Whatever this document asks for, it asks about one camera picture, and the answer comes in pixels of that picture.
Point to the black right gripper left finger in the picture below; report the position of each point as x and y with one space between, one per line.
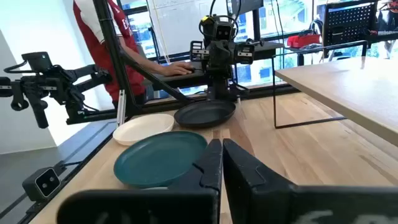
199 199

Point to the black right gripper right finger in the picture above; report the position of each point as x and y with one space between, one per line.
264 202

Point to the black bowl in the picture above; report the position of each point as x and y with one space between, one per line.
202 113

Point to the dark teal bowl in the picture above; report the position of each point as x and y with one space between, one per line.
155 158

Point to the white plate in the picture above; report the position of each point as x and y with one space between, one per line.
143 126

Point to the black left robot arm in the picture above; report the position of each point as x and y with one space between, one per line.
219 87

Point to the black desk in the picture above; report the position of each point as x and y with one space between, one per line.
183 79

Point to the person's hand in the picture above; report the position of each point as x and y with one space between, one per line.
177 69

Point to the black monitor on stand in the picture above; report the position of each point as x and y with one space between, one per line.
248 6

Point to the red bin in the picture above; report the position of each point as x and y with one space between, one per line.
303 40

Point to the person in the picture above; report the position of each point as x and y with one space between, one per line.
93 37

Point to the black pegboard panel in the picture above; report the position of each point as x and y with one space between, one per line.
349 25

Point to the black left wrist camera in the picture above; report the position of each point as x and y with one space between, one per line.
224 32

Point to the black metal rig frame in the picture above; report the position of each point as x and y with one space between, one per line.
115 56

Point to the white bracket strip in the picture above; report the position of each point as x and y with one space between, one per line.
121 107

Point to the wooden shelf with black frame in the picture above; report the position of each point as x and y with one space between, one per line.
342 81

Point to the table-level camera box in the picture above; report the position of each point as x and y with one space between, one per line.
42 184

